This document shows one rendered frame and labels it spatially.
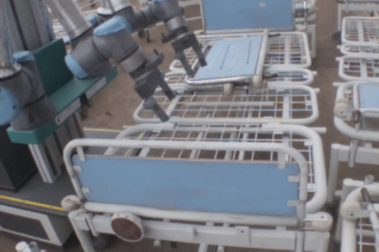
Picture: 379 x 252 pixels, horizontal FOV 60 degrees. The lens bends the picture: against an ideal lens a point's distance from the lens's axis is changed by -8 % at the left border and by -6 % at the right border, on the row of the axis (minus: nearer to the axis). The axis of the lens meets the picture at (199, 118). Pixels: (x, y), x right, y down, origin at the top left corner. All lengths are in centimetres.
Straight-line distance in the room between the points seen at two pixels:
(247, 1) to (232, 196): 200
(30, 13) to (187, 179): 109
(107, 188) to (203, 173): 34
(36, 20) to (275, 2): 178
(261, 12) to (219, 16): 33
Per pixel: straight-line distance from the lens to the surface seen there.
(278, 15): 284
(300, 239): 113
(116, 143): 103
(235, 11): 285
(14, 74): 120
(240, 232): 112
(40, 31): 174
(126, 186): 114
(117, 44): 109
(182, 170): 102
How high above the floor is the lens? 129
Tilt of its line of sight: 29 degrees down
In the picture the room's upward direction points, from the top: 8 degrees counter-clockwise
